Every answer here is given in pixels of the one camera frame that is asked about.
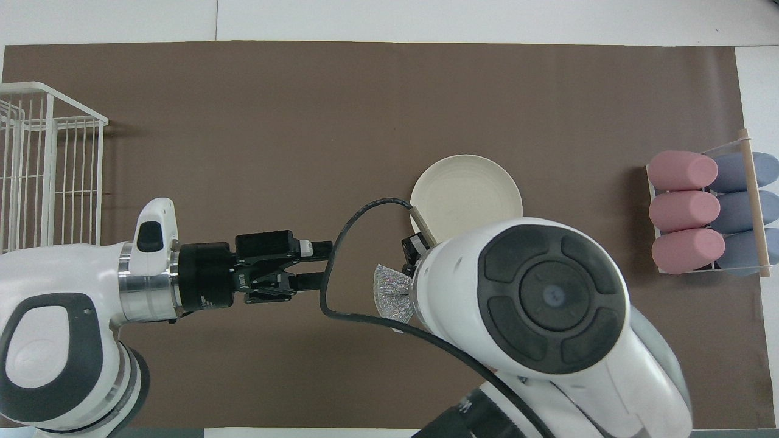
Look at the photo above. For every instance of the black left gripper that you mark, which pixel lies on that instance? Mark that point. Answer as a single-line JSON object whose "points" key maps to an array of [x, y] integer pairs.
{"points": [[204, 277]]}

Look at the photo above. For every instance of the blue plastic cup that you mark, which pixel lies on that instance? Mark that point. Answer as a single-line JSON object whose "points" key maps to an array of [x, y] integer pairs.
{"points": [[736, 172], [739, 255], [736, 212]]}

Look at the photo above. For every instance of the cream round plate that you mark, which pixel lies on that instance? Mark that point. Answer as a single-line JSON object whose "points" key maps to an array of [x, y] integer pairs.
{"points": [[468, 188]]}

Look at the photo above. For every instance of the pink plastic cup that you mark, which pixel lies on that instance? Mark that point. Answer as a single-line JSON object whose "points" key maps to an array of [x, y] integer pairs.
{"points": [[681, 212], [684, 250], [678, 171]]}

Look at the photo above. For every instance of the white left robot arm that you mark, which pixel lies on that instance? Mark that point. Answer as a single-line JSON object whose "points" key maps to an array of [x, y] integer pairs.
{"points": [[61, 365]]}

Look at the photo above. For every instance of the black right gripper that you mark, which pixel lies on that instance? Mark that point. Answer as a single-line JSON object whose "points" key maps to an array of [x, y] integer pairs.
{"points": [[412, 249]]}

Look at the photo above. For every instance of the silver mesh scrub sponge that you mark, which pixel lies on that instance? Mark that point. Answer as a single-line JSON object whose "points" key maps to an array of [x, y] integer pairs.
{"points": [[392, 295]]}

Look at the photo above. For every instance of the brown table mat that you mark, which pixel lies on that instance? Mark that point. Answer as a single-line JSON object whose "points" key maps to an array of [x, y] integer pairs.
{"points": [[243, 121]]}

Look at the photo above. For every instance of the cup rack with wooden rod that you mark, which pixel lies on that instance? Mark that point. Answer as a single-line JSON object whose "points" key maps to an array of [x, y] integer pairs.
{"points": [[755, 213]]}

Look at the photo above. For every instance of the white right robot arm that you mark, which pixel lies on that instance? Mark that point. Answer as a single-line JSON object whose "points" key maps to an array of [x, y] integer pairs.
{"points": [[548, 292]]}

